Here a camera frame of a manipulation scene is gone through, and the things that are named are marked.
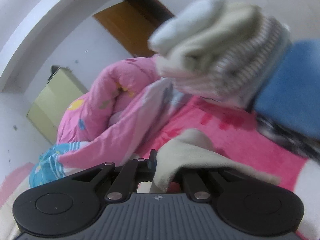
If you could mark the blue folded garment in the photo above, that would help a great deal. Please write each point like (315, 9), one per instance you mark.
(291, 96)

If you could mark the brown wooden door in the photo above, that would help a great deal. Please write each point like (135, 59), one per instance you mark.
(131, 22)

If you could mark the yellow-green wardrobe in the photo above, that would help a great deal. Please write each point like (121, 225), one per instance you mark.
(48, 108)

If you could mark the pink floral bed sheet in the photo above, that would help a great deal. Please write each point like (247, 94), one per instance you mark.
(234, 135)

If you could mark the blue pink floral quilt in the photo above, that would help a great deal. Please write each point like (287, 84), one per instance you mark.
(125, 107)

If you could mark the folded clothes stack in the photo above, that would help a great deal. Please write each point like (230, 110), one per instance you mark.
(219, 50)

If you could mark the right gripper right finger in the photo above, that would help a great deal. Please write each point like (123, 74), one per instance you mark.
(192, 185)

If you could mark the beige trousers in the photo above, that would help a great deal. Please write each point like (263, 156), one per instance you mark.
(193, 149)

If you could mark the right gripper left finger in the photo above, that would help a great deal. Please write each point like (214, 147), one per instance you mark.
(129, 176)

